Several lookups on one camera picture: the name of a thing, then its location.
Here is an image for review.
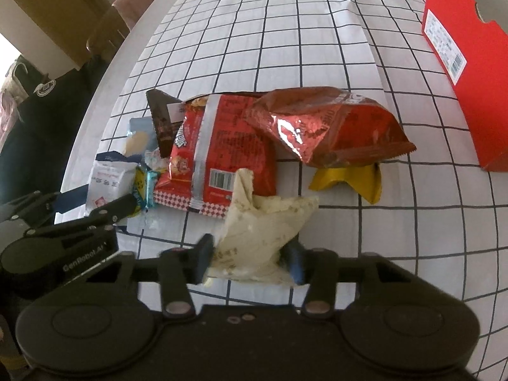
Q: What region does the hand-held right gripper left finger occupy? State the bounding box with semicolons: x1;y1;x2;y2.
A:
85;234;215;319

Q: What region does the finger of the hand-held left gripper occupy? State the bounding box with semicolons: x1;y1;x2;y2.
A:
24;195;137;239
0;187;89;231

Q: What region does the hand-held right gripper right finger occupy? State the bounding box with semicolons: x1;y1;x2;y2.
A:
280;243;428;319

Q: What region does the white snack packet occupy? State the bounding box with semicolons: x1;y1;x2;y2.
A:
85;151;139;217

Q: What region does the cream snack packet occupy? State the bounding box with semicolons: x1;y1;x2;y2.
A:
206;168;320;286

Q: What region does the brown chocolate packet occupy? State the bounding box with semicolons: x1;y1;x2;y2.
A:
145;89;187;158

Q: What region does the yellow snack packet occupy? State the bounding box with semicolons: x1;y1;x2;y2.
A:
309;161;382;205

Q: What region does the red cardboard box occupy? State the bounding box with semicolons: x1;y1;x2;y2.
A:
421;0;508;173

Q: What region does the yellow and blue candy packet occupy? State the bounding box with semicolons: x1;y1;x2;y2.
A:
133;164;163;217

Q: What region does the light blue cookie packet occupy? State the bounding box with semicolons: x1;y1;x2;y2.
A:
124;117;159;157

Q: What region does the black cloth with white logo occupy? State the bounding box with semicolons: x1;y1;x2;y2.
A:
0;53;104;207

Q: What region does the red checkered snack bag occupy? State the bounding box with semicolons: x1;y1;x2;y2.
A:
153;92;278;221

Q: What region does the shiny red chip bag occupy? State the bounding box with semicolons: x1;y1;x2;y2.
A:
243;86;417;168

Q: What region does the wooden chair with pink cushion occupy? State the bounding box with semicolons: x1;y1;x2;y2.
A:
85;0;159;61

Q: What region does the wooden cabinet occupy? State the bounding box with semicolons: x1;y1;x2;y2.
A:
0;0;120;81

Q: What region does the white checked tablecloth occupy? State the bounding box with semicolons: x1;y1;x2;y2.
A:
53;0;508;366

